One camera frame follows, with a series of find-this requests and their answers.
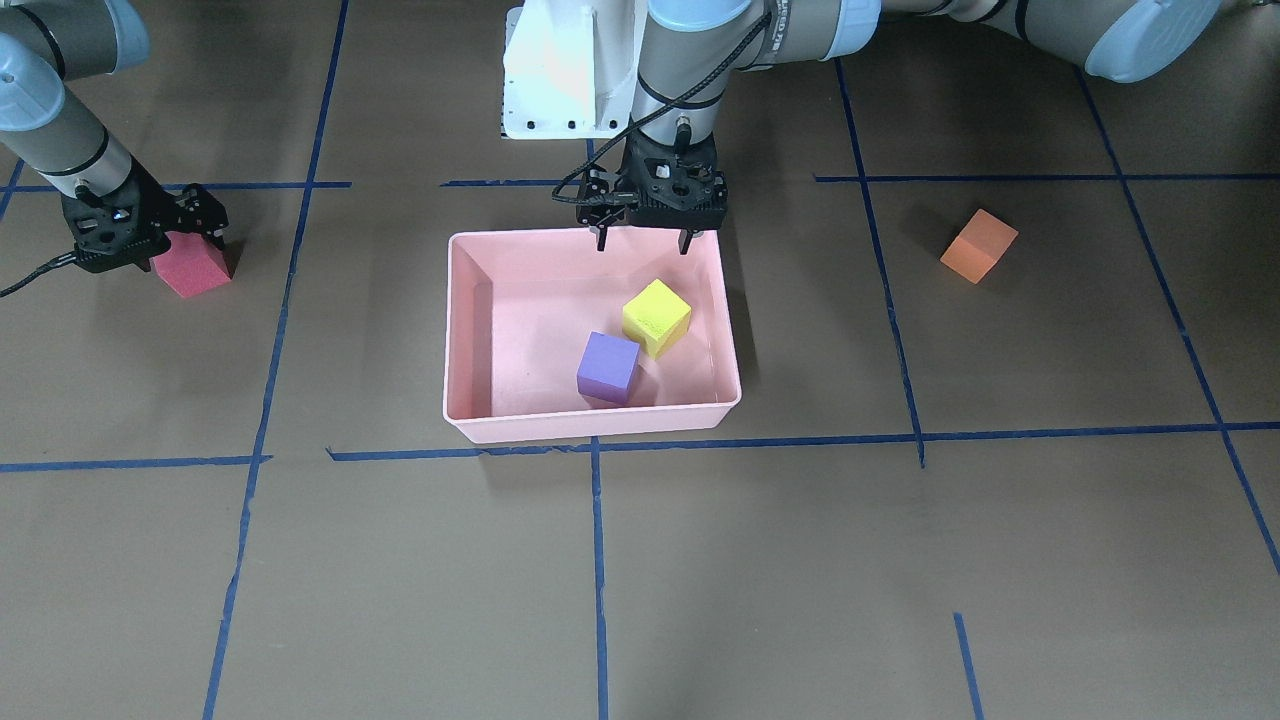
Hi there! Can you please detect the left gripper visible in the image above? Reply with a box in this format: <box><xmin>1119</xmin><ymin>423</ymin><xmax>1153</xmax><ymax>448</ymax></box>
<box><xmin>576</xmin><ymin>131</ymin><xmax>727</xmax><ymax>255</ymax></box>

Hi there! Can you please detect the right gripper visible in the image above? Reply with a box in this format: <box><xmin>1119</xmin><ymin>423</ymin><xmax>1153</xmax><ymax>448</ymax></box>
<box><xmin>61</xmin><ymin>165</ymin><xmax>229</xmax><ymax>273</ymax></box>

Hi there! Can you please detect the red foam block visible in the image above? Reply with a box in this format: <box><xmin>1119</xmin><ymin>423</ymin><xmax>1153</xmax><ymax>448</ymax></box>
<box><xmin>151</xmin><ymin>231</ymin><xmax>232</xmax><ymax>299</ymax></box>

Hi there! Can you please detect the yellow foam block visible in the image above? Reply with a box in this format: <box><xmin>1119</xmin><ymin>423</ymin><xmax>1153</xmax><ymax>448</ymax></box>
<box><xmin>622</xmin><ymin>279</ymin><xmax>692</xmax><ymax>359</ymax></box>

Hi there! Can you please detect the purple foam block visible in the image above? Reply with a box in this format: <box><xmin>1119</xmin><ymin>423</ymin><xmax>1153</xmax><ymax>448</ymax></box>
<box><xmin>575</xmin><ymin>332</ymin><xmax>641</xmax><ymax>404</ymax></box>

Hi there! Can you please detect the orange foam block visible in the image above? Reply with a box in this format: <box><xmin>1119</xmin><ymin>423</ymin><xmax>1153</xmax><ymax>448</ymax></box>
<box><xmin>940</xmin><ymin>209</ymin><xmax>1019</xmax><ymax>284</ymax></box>

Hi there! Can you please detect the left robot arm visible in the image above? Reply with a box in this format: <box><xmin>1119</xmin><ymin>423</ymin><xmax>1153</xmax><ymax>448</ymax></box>
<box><xmin>552</xmin><ymin>1</ymin><xmax>1222</xmax><ymax>252</ymax></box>

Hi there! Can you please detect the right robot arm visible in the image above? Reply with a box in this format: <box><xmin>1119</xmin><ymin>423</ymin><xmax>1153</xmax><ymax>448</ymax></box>
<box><xmin>1</xmin><ymin>1</ymin><xmax>228</xmax><ymax>273</ymax></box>

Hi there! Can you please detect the pink plastic bin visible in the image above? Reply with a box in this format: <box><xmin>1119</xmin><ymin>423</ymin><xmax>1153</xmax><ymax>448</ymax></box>
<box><xmin>443</xmin><ymin>228</ymin><xmax>742</xmax><ymax>445</ymax></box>

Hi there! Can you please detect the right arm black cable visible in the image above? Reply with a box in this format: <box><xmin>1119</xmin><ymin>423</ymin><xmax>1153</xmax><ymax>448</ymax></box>
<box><xmin>0</xmin><ymin>252</ymin><xmax>81</xmax><ymax>299</ymax></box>

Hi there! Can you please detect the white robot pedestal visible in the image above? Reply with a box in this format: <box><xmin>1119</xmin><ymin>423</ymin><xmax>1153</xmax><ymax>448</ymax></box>
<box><xmin>500</xmin><ymin>1</ymin><xmax>648</xmax><ymax>140</ymax></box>

